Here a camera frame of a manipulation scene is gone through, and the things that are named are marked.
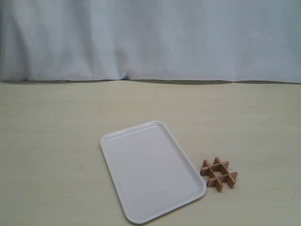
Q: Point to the white plastic tray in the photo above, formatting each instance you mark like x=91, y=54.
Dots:
x=151, y=173

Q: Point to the white cloth backdrop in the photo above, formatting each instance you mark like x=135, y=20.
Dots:
x=205, y=40

